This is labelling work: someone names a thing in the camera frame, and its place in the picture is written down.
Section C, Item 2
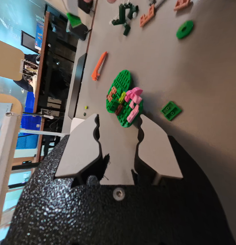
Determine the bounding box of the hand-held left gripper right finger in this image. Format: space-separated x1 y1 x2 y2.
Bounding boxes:
132 114 184 185

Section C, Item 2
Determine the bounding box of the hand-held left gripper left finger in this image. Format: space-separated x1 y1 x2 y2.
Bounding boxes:
55 113 103 187

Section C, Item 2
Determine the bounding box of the green lego baseplate build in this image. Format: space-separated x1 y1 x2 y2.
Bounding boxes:
106 70 144 128

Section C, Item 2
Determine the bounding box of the green square lego plate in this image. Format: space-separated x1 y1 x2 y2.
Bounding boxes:
160 101 182 121

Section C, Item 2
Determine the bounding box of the green round lego plate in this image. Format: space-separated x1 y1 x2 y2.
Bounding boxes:
176 20 194 40

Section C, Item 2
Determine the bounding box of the salmon lego plate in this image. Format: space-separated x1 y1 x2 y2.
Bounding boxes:
140 5 156 27
174 0 193 11

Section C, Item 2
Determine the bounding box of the dark green lego assembly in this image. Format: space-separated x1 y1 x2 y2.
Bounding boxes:
109 3 139 36

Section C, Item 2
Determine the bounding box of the white plastic tray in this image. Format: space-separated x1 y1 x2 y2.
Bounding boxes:
70 118 86 135

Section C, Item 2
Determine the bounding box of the blue storage bin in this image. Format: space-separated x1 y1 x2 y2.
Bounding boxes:
16 92 42 150

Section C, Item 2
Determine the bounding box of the dark flat desk pad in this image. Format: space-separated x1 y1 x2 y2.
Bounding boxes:
68 53 87 120

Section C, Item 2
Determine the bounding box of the tan chair back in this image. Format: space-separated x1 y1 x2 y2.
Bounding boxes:
0 39 25 81
0 94 23 134

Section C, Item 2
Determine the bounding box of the wooden desk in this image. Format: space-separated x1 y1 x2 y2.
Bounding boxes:
12 11 51 166

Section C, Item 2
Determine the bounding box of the orange brick separator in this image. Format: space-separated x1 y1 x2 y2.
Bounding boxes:
91 51 108 81

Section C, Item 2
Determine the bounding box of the black box device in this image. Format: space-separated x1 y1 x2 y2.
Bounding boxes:
66 12 88 41

